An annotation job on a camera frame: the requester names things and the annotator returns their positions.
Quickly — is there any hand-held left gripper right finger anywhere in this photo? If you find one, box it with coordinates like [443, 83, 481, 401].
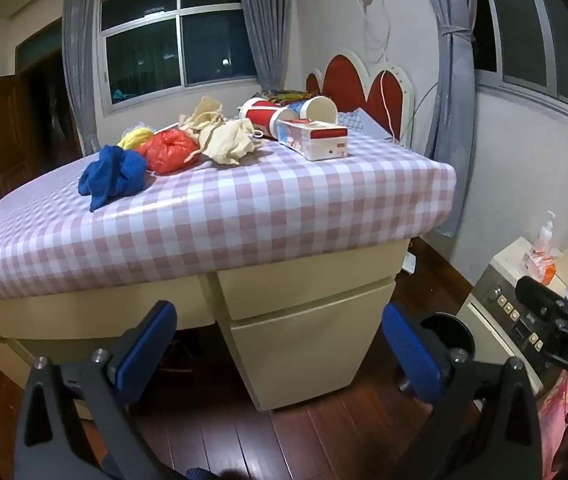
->
[381, 302, 559, 480]

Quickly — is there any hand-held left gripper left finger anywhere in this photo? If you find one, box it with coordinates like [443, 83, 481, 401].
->
[14, 300, 179, 480]

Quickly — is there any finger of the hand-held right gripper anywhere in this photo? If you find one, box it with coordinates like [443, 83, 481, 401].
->
[516, 275, 568, 333]

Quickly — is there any black trash bin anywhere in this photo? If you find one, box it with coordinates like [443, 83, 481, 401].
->
[421, 312, 475, 362]

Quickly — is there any blue bag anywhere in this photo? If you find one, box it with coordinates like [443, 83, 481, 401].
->
[78, 145, 149, 212]

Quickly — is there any red plastic bag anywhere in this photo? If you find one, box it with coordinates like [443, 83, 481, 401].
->
[136, 128, 201, 175]

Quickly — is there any yellow bag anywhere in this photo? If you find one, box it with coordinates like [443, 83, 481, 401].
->
[116, 124, 155, 151]

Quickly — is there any beige cloth bag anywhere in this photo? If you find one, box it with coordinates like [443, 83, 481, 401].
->
[178, 96, 225, 137]
[198, 120, 265, 166]

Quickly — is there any red and white tissue box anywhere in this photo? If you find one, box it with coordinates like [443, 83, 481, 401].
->
[276, 119, 349, 162]

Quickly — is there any blue cup with white inside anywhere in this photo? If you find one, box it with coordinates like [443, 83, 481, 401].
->
[289, 95, 339, 128]

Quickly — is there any orange packet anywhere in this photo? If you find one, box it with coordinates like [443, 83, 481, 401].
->
[524, 252, 562, 284]

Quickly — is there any cream and grey appliance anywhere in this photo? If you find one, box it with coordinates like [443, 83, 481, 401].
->
[456, 237, 568, 397]

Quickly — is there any white pump bottle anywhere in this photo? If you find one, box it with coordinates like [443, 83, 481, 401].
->
[534, 210, 557, 261]

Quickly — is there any pink floral blanket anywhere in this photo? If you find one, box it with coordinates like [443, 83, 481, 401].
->
[538, 370, 568, 480]

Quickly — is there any cream desk cabinet door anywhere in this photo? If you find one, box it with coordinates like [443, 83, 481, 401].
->
[229, 282, 397, 412]

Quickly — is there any cream desk drawer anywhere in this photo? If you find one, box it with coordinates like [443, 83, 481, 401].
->
[215, 265, 397, 322]

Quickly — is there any grey curtain with tieback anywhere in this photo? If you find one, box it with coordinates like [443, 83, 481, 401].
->
[411, 0, 479, 237]

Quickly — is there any white grid-patterned bed mat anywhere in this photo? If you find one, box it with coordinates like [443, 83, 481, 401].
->
[336, 107, 395, 141]

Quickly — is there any corner window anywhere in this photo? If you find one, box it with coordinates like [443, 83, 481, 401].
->
[474, 0, 568, 126]

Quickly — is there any brown wooden door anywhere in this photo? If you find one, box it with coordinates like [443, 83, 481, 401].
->
[0, 47, 85, 202]

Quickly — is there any red paper cup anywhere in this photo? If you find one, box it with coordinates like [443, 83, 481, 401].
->
[238, 97, 291, 141]

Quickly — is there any red heart-shaped headboard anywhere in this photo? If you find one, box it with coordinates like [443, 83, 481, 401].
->
[305, 50, 417, 143]

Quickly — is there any colourful patterned pillow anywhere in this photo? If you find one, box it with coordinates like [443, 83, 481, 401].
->
[254, 89, 319, 106]

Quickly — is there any large sliding window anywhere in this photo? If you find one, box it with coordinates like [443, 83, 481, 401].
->
[96, 0, 259, 116]

